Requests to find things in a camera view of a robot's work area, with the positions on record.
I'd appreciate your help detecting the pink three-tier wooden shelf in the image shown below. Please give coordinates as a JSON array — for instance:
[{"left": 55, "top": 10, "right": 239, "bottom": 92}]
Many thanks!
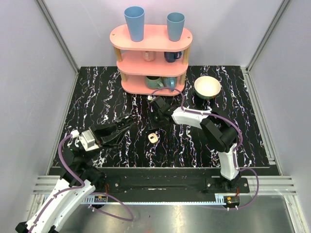
[{"left": 110, "top": 24, "right": 192, "bottom": 96}]

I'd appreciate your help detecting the purple cable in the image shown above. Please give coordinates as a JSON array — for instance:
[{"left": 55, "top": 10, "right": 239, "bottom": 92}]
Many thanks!
[
  {"left": 147, "top": 87, "right": 260, "bottom": 211},
  {"left": 28, "top": 131, "right": 134, "bottom": 233}
]

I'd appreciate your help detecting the cream bowl with dark rim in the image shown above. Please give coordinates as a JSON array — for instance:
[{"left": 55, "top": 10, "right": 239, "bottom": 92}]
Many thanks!
[{"left": 194, "top": 76, "right": 221, "bottom": 100}]

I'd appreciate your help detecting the small blue plastic cup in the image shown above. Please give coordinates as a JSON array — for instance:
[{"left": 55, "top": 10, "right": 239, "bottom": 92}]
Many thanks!
[{"left": 167, "top": 12, "right": 185, "bottom": 42}]

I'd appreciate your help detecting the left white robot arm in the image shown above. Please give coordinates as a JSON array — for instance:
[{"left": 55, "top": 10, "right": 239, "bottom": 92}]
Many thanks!
[{"left": 15, "top": 116, "right": 133, "bottom": 233}]

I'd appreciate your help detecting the green speckled ceramic mug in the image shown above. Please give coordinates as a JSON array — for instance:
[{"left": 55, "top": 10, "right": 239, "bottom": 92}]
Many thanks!
[{"left": 145, "top": 76, "right": 164, "bottom": 89}]

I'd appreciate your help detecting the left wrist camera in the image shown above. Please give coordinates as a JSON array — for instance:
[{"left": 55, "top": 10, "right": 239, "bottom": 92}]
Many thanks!
[{"left": 78, "top": 130, "right": 100, "bottom": 151}]

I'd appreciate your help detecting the dark blue ceramic mug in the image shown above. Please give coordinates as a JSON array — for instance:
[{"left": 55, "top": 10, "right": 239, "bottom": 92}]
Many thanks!
[{"left": 164, "top": 51, "right": 182, "bottom": 63}]

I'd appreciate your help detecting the large blue plastic cup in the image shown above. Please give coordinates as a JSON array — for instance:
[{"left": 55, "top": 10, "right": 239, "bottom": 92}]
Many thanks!
[{"left": 124, "top": 6, "right": 145, "bottom": 42}]

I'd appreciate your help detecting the cream earbud charging case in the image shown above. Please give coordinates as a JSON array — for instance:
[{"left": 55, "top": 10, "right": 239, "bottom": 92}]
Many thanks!
[{"left": 148, "top": 132, "right": 159, "bottom": 144}]

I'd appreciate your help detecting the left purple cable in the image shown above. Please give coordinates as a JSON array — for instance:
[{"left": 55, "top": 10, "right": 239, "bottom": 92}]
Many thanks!
[{"left": 28, "top": 131, "right": 134, "bottom": 233}]

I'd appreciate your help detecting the light blue butterfly mug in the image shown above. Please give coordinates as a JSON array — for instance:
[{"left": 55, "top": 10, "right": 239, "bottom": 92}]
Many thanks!
[{"left": 162, "top": 77, "right": 177, "bottom": 92}]

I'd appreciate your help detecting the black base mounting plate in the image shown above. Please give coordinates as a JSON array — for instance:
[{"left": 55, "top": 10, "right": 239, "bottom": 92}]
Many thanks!
[{"left": 99, "top": 167, "right": 259, "bottom": 204}]

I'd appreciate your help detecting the aluminium frame rail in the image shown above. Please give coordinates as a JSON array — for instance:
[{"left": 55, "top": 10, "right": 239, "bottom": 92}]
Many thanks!
[{"left": 31, "top": 175, "right": 302, "bottom": 233}]

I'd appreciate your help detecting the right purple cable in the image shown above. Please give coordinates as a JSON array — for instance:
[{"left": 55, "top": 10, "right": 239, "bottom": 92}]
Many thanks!
[{"left": 147, "top": 87, "right": 260, "bottom": 211}]

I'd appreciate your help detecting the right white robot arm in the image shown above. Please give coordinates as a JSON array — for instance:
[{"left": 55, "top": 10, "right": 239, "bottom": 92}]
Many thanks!
[{"left": 148, "top": 107, "right": 241, "bottom": 193}]

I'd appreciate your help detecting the pink ceramic mug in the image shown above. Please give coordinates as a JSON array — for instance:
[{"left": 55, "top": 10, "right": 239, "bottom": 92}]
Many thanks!
[{"left": 142, "top": 51, "right": 156, "bottom": 62}]

